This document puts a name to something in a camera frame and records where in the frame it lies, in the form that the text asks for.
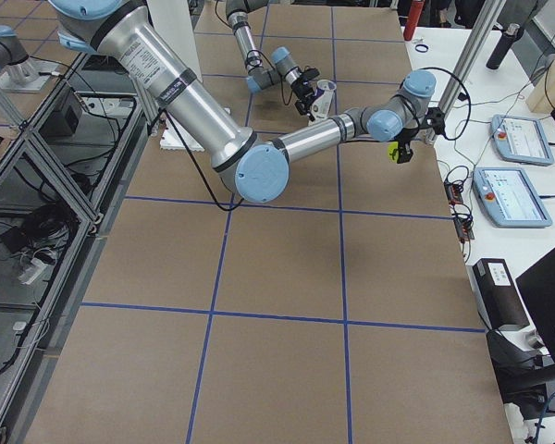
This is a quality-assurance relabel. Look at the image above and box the black monitor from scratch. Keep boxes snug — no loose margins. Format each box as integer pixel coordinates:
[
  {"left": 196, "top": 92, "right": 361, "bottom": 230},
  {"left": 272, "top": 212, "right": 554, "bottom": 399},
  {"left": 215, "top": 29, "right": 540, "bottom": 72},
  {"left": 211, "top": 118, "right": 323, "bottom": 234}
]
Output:
[{"left": 516, "top": 247, "right": 555, "bottom": 359}]

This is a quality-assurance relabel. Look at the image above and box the aluminium frame post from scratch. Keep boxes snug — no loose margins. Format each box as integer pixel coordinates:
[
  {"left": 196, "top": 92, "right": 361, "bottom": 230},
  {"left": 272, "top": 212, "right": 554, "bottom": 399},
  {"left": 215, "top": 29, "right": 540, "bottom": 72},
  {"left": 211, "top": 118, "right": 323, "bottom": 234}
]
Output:
[{"left": 424, "top": 0, "right": 510, "bottom": 146}]

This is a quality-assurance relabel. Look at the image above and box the small electronics board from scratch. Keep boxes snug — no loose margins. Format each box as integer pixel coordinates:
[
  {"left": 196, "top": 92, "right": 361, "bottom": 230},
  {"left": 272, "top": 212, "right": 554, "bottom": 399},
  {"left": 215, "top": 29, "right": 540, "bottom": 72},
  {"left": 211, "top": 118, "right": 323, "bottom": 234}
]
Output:
[{"left": 443, "top": 179, "right": 475, "bottom": 244}]

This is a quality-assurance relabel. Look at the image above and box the black bottle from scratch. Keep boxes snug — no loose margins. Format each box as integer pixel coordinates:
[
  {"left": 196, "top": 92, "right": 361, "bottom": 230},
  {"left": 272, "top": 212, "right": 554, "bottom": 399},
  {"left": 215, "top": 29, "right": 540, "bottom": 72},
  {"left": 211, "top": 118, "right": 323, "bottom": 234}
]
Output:
[{"left": 486, "top": 23, "right": 522, "bottom": 70}]

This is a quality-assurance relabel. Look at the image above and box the white camera mast base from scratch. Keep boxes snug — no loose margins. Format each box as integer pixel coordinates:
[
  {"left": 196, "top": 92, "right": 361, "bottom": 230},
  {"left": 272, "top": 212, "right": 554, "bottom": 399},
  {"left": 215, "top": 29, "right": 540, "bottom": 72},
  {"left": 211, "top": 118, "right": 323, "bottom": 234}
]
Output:
[{"left": 144, "top": 0, "right": 232, "bottom": 152}]

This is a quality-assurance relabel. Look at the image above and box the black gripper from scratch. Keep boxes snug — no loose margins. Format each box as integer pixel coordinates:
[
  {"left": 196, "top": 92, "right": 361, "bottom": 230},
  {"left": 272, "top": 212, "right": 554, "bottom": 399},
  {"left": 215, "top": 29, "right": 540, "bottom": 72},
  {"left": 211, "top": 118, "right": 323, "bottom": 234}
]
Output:
[
  {"left": 392, "top": 127, "right": 421, "bottom": 164},
  {"left": 290, "top": 77, "right": 319, "bottom": 122}
]

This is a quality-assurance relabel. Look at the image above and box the white blue tennis ball can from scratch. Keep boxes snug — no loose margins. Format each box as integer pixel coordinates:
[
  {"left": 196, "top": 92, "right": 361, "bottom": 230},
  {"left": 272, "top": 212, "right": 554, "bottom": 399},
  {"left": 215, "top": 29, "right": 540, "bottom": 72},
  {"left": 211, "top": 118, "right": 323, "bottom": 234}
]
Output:
[{"left": 312, "top": 80, "right": 337, "bottom": 123}]

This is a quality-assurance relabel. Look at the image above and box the black box with label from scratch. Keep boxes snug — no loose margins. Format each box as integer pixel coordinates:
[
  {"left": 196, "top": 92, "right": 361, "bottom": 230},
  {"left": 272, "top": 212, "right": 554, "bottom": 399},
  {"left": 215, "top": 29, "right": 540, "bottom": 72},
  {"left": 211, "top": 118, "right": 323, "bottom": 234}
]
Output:
[{"left": 472, "top": 258, "right": 530, "bottom": 331}]

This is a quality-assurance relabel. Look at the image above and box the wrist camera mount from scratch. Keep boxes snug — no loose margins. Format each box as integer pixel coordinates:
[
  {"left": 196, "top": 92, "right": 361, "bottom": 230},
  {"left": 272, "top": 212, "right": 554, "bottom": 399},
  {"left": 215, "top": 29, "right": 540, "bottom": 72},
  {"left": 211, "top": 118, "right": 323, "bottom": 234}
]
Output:
[
  {"left": 301, "top": 68, "right": 320, "bottom": 81},
  {"left": 420, "top": 106, "right": 445, "bottom": 135}
]

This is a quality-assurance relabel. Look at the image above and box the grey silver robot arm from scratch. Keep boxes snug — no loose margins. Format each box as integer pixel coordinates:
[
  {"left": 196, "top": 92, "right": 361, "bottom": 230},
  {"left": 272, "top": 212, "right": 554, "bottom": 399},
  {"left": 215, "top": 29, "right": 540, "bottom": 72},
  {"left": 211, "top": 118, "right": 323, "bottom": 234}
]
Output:
[
  {"left": 225, "top": 0, "right": 320, "bottom": 122},
  {"left": 52, "top": 1, "right": 436, "bottom": 203}
]

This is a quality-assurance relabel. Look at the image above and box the near teach pendant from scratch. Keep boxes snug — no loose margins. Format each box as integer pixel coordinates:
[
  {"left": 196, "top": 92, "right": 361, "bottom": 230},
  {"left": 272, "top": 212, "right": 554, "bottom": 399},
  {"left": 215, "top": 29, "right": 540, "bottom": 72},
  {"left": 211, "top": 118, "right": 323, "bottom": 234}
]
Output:
[{"left": 473, "top": 167, "right": 552, "bottom": 228}]

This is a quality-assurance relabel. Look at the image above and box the teach pendant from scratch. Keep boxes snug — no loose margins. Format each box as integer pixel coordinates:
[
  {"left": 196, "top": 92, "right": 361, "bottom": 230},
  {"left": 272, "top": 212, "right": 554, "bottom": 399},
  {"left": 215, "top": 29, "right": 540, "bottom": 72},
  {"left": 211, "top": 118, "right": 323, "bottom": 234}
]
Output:
[
  {"left": 473, "top": 167, "right": 552, "bottom": 228},
  {"left": 490, "top": 114, "right": 554, "bottom": 167}
]

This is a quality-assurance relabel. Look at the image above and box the red bottle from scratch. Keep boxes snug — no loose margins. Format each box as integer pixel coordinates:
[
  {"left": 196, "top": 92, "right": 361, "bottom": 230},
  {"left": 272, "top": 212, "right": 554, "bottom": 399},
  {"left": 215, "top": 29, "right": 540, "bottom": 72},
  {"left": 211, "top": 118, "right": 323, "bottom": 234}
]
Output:
[{"left": 403, "top": 0, "right": 424, "bottom": 42}]

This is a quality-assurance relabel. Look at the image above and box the yellow tennis ball Wilson logo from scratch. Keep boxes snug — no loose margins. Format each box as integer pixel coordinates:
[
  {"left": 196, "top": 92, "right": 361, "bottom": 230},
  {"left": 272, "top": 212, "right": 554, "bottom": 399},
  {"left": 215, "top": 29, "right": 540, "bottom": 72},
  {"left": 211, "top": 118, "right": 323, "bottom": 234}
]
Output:
[{"left": 388, "top": 142, "right": 400, "bottom": 163}]

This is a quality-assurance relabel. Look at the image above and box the far teach pendant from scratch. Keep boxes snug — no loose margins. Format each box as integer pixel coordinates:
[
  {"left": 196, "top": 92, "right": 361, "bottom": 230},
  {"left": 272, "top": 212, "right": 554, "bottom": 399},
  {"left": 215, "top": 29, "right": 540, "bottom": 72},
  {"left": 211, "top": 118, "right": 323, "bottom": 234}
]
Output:
[{"left": 490, "top": 114, "right": 554, "bottom": 167}]

